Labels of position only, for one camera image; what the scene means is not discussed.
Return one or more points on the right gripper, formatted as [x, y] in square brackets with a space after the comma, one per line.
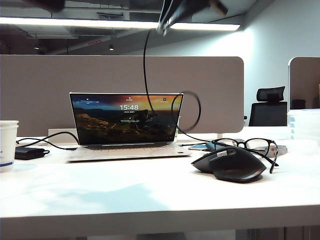
[219, 7]

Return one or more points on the narrow brown desk partition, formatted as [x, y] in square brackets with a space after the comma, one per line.
[305, 80]

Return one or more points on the wide brown desk partition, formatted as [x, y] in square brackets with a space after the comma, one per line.
[37, 100]

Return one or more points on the white desk socket box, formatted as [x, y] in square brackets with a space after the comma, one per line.
[62, 139]

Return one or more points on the black ceiling spotlight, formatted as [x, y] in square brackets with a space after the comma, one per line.
[111, 47]

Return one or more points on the long ceiling light strip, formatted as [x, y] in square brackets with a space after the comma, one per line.
[75, 23]

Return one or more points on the silver laptop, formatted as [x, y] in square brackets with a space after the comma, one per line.
[112, 120]

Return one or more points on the black mesh office chair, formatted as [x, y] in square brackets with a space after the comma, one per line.
[268, 115]

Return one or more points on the black-framed eyeglasses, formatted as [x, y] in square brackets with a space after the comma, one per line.
[242, 143]

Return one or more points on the small black box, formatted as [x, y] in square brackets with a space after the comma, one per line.
[298, 104]

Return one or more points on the black computer mouse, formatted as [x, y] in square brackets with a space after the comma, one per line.
[232, 167]

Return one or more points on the translucent plastic storage boxes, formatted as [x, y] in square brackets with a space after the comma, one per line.
[305, 125]

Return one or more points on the black power adapter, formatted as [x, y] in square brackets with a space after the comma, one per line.
[28, 153]

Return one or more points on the white paper cup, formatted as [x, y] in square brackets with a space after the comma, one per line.
[7, 145]

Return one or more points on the white partition bracket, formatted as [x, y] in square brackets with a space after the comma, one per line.
[220, 136]

